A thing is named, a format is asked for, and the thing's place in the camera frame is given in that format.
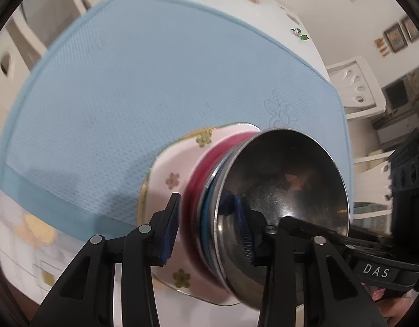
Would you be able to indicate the framed wall picture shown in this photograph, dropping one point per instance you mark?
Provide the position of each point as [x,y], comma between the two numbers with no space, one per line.
[395,39]
[412,29]

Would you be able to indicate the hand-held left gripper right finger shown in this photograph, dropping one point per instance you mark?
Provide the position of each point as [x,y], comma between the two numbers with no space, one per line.
[246,235]

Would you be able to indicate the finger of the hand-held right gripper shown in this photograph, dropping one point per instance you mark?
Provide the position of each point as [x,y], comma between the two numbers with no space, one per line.
[315,228]

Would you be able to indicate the blue waffle placemat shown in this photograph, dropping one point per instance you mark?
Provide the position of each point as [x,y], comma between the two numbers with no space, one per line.
[127,92]

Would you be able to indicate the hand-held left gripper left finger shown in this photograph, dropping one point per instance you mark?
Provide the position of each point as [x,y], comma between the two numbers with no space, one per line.
[172,231]

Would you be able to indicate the green flower trinket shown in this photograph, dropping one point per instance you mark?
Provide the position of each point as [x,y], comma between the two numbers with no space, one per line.
[303,37]

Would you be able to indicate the round blue floral plate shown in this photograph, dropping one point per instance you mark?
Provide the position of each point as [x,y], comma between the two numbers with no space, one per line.
[144,194]

